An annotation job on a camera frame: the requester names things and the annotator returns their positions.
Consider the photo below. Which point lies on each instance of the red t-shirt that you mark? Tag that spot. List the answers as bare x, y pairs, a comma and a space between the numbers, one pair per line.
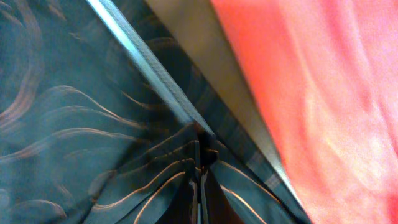
324, 76

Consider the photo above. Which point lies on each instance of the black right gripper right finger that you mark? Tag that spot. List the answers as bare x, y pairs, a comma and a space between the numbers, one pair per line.
204, 207

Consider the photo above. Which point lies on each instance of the black orange-patterned t-shirt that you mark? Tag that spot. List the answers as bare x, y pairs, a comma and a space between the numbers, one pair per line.
88, 137

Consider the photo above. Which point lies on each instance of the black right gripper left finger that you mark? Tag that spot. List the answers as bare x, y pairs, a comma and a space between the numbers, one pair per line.
194, 203

